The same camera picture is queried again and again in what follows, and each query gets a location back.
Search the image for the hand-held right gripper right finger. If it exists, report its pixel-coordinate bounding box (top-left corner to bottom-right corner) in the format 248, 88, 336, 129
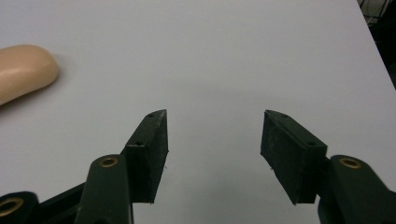
260, 109, 331, 205

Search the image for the beige soap bar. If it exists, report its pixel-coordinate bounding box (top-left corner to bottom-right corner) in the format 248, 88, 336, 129
0, 44, 60, 106

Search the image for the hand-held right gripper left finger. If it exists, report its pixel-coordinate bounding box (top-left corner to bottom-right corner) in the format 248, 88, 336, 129
120, 108, 169, 204

